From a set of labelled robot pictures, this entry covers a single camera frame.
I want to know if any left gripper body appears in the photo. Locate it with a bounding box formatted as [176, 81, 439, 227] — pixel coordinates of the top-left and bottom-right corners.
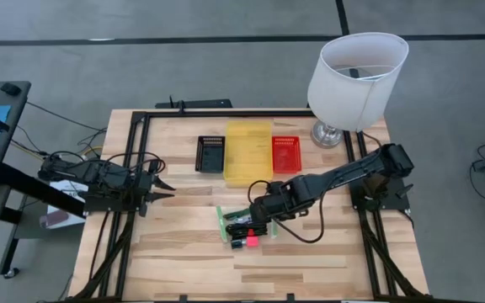
[134, 159, 160, 218]

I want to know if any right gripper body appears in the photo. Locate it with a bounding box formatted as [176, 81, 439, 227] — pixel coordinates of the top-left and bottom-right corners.
[248, 183, 301, 225]

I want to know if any green braided cable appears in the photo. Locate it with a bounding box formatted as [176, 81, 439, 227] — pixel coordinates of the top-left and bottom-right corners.
[223, 208, 252, 221]

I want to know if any black cable red tie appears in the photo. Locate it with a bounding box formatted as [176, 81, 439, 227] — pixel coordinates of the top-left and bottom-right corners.
[225, 221, 269, 241]

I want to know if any yellow translucent plastic bin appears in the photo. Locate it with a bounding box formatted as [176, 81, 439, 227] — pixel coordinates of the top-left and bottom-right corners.
[223, 120, 274, 189]

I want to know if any black slotted plastic basket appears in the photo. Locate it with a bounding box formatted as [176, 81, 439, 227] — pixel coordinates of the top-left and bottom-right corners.
[195, 135, 227, 174]

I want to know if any red slotted plastic basket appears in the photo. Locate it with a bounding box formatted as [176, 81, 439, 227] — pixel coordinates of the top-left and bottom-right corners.
[271, 136, 303, 175]

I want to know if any white cardboard box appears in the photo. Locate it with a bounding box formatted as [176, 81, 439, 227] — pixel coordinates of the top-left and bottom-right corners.
[46, 179, 90, 231]

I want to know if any black router box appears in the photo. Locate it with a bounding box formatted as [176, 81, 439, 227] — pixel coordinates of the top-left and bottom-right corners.
[154, 95, 233, 109]

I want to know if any maroon flat packet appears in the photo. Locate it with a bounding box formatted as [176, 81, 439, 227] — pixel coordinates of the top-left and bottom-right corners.
[39, 210, 71, 230]

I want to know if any black metal support beam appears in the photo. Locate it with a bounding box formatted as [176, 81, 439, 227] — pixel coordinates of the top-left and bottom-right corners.
[0, 162, 88, 218]

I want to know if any grey side desk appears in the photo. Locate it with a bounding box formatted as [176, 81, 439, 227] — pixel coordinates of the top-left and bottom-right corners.
[0, 80, 32, 284]

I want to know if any black computer mouse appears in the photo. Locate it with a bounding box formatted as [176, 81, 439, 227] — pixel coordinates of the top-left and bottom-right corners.
[0, 82, 22, 96]

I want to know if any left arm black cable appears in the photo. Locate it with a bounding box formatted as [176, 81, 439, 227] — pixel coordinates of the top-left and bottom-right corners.
[46, 149, 168, 178]

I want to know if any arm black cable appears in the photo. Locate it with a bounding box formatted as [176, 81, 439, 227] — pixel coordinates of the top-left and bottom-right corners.
[46, 149, 168, 178]
[247, 179, 327, 245]

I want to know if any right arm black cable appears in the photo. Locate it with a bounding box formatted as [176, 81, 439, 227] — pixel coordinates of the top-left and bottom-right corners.
[247, 179, 327, 245]

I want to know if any black aluminium table frame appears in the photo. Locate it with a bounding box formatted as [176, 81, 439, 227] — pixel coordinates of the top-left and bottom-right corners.
[69, 109, 429, 302]

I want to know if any yellow floor cable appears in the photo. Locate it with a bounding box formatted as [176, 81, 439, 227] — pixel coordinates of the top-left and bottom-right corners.
[10, 140, 104, 163]

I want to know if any black lamp cord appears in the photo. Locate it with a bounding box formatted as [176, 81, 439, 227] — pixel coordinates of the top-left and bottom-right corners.
[362, 130, 383, 149]

